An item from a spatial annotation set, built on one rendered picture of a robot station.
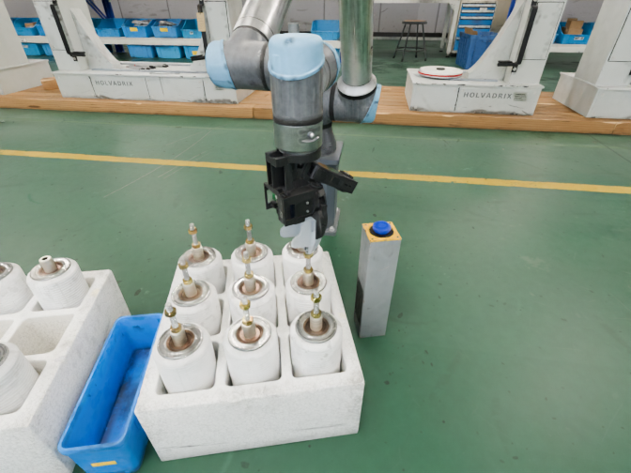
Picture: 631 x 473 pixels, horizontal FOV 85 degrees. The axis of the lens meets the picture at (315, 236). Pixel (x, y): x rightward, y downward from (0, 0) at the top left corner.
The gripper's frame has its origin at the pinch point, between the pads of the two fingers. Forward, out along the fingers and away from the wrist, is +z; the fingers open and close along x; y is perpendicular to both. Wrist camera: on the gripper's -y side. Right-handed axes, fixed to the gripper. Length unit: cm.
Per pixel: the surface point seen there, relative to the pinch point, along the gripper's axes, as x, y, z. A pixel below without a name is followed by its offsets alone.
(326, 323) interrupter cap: 11.2, 4.0, 9.1
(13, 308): -35, 55, 16
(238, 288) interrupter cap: -6.0, 13.8, 9.0
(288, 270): -9.3, 0.3, 13.0
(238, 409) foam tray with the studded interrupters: 11.2, 22.6, 19.6
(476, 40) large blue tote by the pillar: -237, -383, 4
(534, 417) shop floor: 39, -31, 34
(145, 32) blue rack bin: -554, -82, 2
